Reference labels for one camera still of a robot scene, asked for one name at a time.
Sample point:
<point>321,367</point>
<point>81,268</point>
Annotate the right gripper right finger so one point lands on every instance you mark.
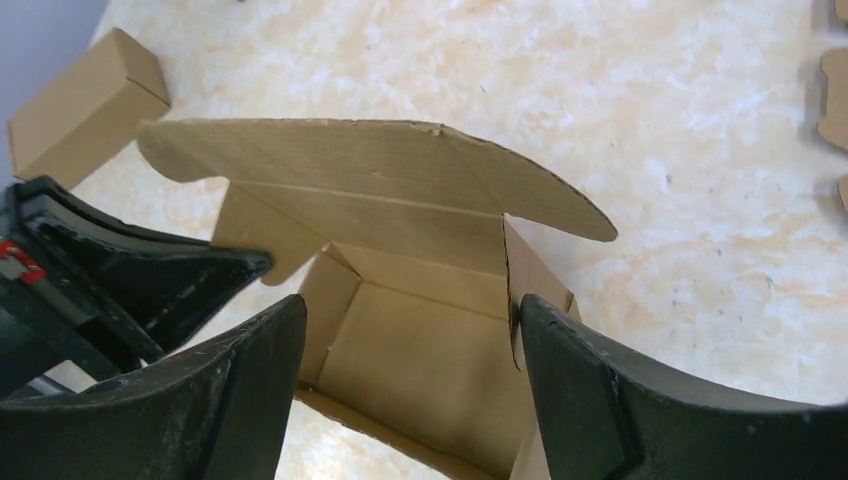
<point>607,411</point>

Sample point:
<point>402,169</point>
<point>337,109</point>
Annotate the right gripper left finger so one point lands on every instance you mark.
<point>217,410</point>

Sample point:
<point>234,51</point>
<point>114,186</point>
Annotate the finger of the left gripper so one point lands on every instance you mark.
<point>127,293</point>

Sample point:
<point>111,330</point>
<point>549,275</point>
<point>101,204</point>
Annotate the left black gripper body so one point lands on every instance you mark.
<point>46,318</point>

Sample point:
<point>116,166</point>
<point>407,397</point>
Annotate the folded brown cardboard box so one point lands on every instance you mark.
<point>89,113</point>

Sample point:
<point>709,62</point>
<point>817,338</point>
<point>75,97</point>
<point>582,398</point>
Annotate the stack of flat cardboard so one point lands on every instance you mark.
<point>832,127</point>

